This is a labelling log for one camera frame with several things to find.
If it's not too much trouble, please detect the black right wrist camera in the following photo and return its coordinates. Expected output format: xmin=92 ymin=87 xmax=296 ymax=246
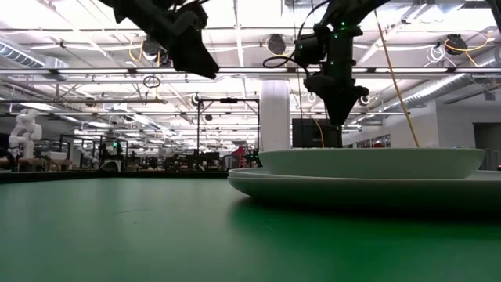
xmin=294 ymin=23 xmax=328 ymax=67

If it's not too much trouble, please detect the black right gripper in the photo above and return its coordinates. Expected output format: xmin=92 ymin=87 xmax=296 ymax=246
xmin=304 ymin=25 xmax=369 ymax=126

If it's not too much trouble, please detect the black monitor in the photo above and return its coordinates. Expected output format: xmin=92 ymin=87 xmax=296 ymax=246
xmin=291 ymin=117 xmax=344 ymax=149

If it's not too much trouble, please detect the large white plastic plate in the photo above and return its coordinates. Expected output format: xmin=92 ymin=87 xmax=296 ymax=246
xmin=227 ymin=175 xmax=501 ymax=208

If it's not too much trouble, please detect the black ceiling cable reel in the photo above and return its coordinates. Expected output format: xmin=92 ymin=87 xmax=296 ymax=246
xmin=265 ymin=34 xmax=294 ymax=58
xmin=128 ymin=34 xmax=172 ymax=67

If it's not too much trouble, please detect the small deep white plate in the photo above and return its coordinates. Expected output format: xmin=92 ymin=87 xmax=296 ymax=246
xmin=258 ymin=147 xmax=487 ymax=180

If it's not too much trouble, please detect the black reel with yellow cable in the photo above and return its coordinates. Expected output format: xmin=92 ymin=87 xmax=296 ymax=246
xmin=444 ymin=33 xmax=494 ymax=67

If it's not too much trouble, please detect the black equipment rack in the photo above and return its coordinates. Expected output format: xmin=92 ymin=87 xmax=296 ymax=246
xmin=60 ymin=135 xmax=129 ymax=172

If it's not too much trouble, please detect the yellow hanging cable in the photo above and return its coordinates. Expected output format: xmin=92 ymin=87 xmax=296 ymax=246
xmin=373 ymin=9 xmax=420 ymax=149

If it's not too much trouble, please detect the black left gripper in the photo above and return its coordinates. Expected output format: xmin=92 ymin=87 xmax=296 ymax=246
xmin=150 ymin=0 xmax=220 ymax=79

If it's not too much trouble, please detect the white square column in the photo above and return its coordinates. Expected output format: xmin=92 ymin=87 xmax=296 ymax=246
xmin=260 ymin=80 xmax=291 ymax=152

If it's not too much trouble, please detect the black cable loop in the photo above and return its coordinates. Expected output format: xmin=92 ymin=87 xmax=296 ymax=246
xmin=142 ymin=74 xmax=161 ymax=89

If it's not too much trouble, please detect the white cable coil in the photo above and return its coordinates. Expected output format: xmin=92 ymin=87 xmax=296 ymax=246
xmin=425 ymin=45 xmax=447 ymax=63

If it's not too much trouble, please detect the long silver air duct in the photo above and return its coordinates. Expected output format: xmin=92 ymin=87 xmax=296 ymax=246
xmin=385 ymin=58 xmax=501 ymax=113

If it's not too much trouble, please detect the grey door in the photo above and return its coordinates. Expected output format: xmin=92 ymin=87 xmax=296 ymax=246
xmin=472 ymin=121 xmax=501 ymax=172

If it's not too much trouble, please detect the long ceiling light rail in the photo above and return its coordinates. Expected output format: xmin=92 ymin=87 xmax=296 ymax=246
xmin=0 ymin=67 xmax=501 ymax=75

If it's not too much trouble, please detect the thin black hanging cable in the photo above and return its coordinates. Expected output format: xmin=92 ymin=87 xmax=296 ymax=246
xmin=292 ymin=0 xmax=305 ymax=119

